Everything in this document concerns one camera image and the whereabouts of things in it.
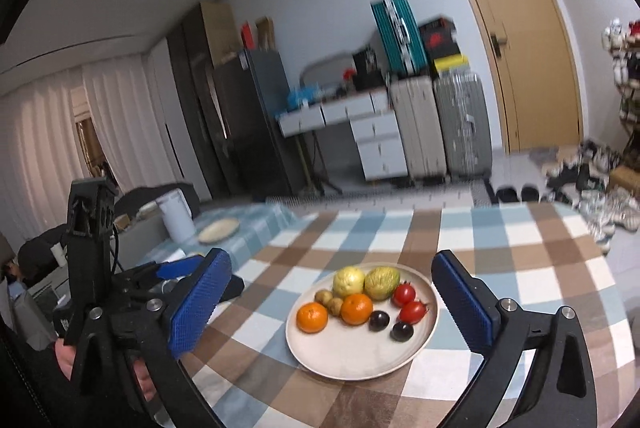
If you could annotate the dark cloth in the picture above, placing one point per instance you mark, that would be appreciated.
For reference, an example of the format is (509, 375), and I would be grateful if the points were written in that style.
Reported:
(140, 198)

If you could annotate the yellow box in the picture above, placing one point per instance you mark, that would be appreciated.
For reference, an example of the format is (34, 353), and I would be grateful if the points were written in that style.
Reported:
(450, 65)

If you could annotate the silver suitcase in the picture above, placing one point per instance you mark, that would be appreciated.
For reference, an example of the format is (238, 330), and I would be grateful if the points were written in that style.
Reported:
(462, 123)

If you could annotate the small brown box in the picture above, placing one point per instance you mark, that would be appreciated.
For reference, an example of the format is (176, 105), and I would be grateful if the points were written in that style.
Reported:
(625, 180)

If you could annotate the beige suitcase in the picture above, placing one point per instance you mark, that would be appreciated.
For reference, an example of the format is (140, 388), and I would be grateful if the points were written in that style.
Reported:
(417, 133)

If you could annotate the arched mirror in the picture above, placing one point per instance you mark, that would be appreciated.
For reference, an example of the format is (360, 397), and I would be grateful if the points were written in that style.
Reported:
(327, 68)

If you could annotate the blue plastic bag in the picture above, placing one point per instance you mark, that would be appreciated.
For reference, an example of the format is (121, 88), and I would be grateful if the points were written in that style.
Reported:
(302, 98)

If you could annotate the teal suitcase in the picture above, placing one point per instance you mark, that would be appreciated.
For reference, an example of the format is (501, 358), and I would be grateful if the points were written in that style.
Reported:
(397, 38)

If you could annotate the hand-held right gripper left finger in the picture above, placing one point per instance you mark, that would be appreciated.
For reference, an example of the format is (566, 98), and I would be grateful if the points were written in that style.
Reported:
(200, 303)

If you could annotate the blue checked side cloth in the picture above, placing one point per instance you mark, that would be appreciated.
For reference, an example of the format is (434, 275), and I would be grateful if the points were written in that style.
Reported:
(260, 220)

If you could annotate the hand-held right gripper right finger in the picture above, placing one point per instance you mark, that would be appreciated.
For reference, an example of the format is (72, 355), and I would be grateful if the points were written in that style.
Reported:
(460, 303)

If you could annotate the wooden shoe rack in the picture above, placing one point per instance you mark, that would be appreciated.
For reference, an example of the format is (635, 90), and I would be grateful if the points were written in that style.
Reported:
(627, 73)

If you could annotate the white bucket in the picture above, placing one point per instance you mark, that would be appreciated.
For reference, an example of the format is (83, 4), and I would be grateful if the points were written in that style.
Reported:
(176, 218)

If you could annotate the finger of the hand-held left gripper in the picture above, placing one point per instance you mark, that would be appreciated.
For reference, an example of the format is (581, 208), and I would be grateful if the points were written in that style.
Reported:
(235, 288)
(177, 268)

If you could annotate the dark plum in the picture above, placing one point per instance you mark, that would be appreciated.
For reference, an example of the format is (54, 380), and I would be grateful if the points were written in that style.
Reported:
(401, 331)
(379, 320)

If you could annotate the white desk with drawers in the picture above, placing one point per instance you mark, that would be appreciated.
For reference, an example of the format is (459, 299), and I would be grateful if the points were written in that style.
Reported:
(380, 148)

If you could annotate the person's left hand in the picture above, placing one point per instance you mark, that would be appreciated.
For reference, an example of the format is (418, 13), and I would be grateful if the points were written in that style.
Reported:
(142, 380)

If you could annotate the pile of shoes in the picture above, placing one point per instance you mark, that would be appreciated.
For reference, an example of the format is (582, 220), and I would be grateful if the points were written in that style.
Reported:
(590, 188)

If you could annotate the dark wardrobe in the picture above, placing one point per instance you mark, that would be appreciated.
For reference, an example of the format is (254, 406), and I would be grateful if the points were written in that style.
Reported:
(195, 108)

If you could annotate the brown kiwi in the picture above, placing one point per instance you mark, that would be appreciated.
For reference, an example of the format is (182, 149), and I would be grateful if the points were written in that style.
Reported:
(324, 296)
(334, 306)

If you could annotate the white curtains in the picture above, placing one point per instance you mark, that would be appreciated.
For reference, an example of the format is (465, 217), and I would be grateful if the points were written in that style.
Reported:
(125, 118)

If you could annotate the black slipper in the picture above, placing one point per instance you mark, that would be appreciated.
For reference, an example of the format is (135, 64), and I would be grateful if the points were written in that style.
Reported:
(506, 194)
(530, 193)

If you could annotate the cardboard box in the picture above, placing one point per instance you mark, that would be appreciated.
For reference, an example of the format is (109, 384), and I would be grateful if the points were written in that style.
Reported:
(220, 33)

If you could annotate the black box red logo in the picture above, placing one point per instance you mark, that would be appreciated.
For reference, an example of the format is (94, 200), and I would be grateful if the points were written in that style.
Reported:
(437, 40)

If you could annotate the checked tablecloth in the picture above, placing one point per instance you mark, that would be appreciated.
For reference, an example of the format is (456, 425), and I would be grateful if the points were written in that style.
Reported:
(525, 258)

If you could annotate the wooden door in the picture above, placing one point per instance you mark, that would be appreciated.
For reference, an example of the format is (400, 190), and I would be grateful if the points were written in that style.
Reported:
(530, 58)

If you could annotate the black refrigerator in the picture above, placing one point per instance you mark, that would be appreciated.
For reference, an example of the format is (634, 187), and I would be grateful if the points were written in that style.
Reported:
(260, 123)

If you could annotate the brown paper bags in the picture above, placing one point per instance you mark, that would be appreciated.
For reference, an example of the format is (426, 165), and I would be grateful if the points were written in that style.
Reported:
(266, 34)

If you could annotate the yellow guava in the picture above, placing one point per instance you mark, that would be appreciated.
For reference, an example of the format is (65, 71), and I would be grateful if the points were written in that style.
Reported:
(382, 282)
(348, 281)

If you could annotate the red tomato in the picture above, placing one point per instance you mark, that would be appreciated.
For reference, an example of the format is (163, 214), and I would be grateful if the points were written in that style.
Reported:
(404, 294)
(413, 311)

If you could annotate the beige round plate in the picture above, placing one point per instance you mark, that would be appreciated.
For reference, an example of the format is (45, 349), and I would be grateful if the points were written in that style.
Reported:
(350, 358)

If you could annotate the small beige plate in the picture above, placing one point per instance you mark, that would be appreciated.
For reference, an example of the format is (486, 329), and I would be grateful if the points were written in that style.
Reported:
(217, 230)

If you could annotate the orange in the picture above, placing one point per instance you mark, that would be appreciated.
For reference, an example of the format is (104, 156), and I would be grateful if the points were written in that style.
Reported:
(357, 309)
(312, 317)

